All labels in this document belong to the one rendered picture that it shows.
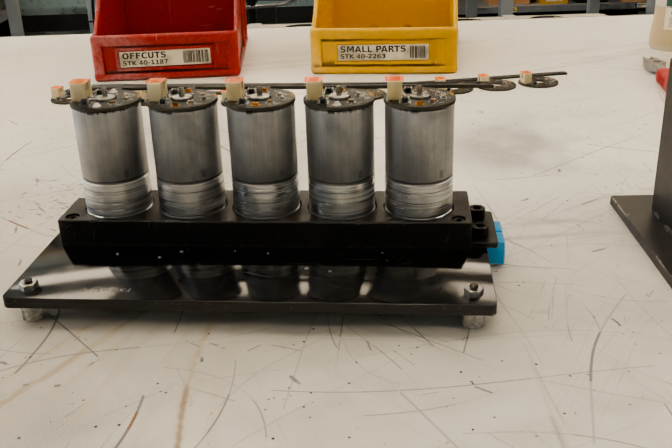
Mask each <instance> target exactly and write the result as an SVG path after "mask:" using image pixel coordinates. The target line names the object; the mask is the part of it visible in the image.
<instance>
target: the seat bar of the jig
mask: <svg viewBox="0 0 672 448"><path fill-rule="evenodd" d="M299 192H300V209H299V210H298V211H296V212H295V213H293V214H291V215H288V216H285V217H281V218H276V219H265V220H259V219H249V218H245V217H241V216H239V215H237V214H236V213H235V212H234V201H233V190H225V195H226V207H225V208H224V209H223V210H222V211H220V212H218V213H216V214H213V215H210V216H206V217H202V218H195V219H176V218H170V217H167V216H164V215H162V214H161V213H160V204H159V196H158V190H152V193H153V201H154V205H153V206H152V207H151V208H150V209H148V210H146V211H144V212H142V213H139V214H136V215H133V216H129V217H123V218H98V217H94V216H91V215H89V214H88V213H87V207H86V201H85V198H78V199H77V200H76V201H75V202H74V203H73V204H72V205H71V207H70V208H69V209H68V210H67V211H66V212H65V213H64V214H63V215H62V216H61V217H60V218H59V219H58V226H59V231H60V237H61V243H62V245H87V246H197V247H307V248H417V249H471V248H472V217H471V211H470V205H469V199H468V193H467V191H453V203H452V212H451V213H450V214H448V215H446V216H444V217H441V218H438V219H432V220H406V219H401V218H398V217H395V216H392V215H390V214H388V213H387V212H386V211H385V191H375V205H376V209H375V211H374V212H372V213H371V214H369V215H367V216H364V217H361V218H356V219H350V220H331V219H324V218H320V217H317V216H315V215H313V214H311V213H310V211H309V194H308V190H299Z"/></svg>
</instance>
